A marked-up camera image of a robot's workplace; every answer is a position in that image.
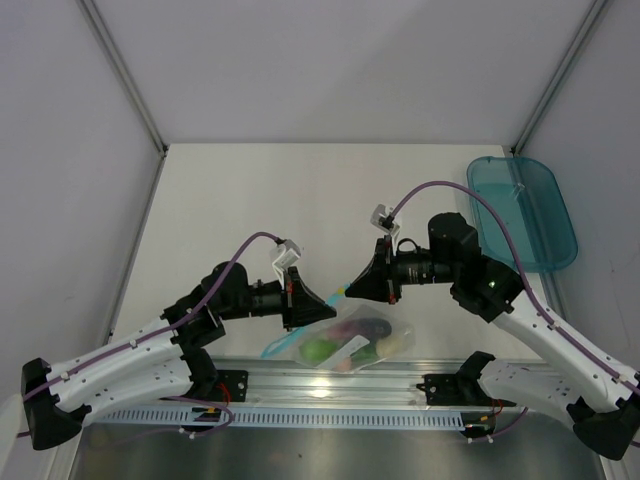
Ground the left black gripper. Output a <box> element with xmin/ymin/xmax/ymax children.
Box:
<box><xmin>219</xmin><ymin>266</ymin><xmax>336</xmax><ymax>332</ymax></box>

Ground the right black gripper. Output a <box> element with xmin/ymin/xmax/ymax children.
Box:
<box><xmin>345</xmin><ymin>235</ymin><xmax>458</xmax><ymax>306</ymax></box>

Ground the purple eggplant toy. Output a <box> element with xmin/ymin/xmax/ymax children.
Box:
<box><xmin>345</xmin><ymin>317</ymin><xmax>393</xmax><ymax>341</ymax></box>

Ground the green cucumber toy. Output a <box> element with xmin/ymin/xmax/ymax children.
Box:
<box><xmin>299</xmin><ymin>338</ymin><xmax>337</xmax><ymax>365</ymax></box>

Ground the clear zip top bag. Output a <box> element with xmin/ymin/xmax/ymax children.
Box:
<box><xmin>260</xmin><ymin>285</ymin><xmax>415</xmax><ymax>374</ymax></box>

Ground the green bell pepper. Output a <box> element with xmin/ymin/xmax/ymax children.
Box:
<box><xmin>350</xmin><ymin>345</ymin><xmax>379</xmax><ymax>368</ymax></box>

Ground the pink peach toy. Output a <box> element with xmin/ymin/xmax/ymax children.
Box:
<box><xmin>334</xmin><ymin>357</ymin><xmax>353</xmax><ymax>373</ymax></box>

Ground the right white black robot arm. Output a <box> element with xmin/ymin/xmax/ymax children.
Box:
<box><xmin>346</xmin><ymin>208</ymin><xmax>639</xmax><ymax>460</ymax></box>

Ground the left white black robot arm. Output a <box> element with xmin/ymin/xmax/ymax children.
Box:
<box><xmin>21</xmin><ymin>262</ymin><xmax>337</xmax><ymax>451</ymax></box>

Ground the teal plastic bin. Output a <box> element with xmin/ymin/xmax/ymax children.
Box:
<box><xmin>466</xmin><ymin>156</ymin><xmax>578</xmax><ymax>274</ymax></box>

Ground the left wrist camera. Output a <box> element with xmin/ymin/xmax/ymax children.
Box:
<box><xmin>270</xmin><ymin>239</ymin><xmax>302</xmax><ymax>285</ymax></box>

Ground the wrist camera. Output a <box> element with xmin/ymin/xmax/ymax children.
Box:
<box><xmin>370</xmin><ymin>204</ymin><xmax>402</xmax><ymax>252</ymax></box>
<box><xmin>270</xmin><ymin>239</ymin><xmax>302</xmax><ymax>285</ymax></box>

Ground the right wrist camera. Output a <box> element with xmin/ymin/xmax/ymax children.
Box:
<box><xmin>370</xmin><ymin>204</ymin><xmax>402</xmax><ymax>252</ymax></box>

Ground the aluminium rail beam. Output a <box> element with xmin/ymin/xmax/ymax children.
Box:
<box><xmin>89</xmin><ymin>355</ymin><xmax>566</xmax><ymax>412</ymax></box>

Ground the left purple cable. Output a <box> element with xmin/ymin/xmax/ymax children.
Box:
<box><xmin>17</xmin><ymin>232</ymin><xmax>286</xmax><ymax>446</ymax></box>

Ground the purple cable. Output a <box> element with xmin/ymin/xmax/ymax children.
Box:
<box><xmin>17</xmin><ymin>232</ymin><xmax>286</xmax><ymax>446</ymax></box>
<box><xmin>379</xmin><ymin>180</ymin><xmax>640</xmax><ymax>449</ymax></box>

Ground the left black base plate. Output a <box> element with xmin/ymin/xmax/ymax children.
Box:
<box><xmin>182</xmin><ymin>370</ymin><xmax>249</xmax><ymax>403</ymax></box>

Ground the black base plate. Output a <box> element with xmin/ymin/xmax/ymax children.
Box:
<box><xmin>182</xmin><ymin>370</ymin><xmax>249</xmax><ymax>403</ymax></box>
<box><xmin>415</xmin><ymin>373</ymin><xmax>516</xmax><ymax>407</ymax></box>

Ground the white slotted cable duct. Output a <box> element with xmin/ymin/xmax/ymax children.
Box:
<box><xmin>99</xmin><ymin>404</ymin><xmax>465</xmax><ymax>431</ymax></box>

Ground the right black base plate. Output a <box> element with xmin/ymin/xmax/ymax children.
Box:
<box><xmin>415</xmin><ymin>373</ymin><xmax>516</xmax><ymax>407</ymax></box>

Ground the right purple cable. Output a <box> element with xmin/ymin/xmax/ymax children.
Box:
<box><xmin>379</xmin><ymin>180</ymin><xmax>640</xmax><ymax>449</ymax></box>

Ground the right aluminium frame post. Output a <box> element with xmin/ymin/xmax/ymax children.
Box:
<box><xmin>506</xmin><ymin>0</ymin><xmax>614</xmax><ymax>157</ymax></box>

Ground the aluminium frame post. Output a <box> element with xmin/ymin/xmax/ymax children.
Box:
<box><xmin>506</xmin><ymin>0</ymin><xmax>614</xmax><ymax>157</ymax></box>
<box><xmin>77</xmin><ymin>0</ymin><xmax>169</xmax><ymax>157</ymax></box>

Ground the left aluminium frame post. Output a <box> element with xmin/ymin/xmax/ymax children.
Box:
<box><xmin>77</xmin><ymin>0</ymin><xmax>169</xmax><ymax>157</ymax></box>

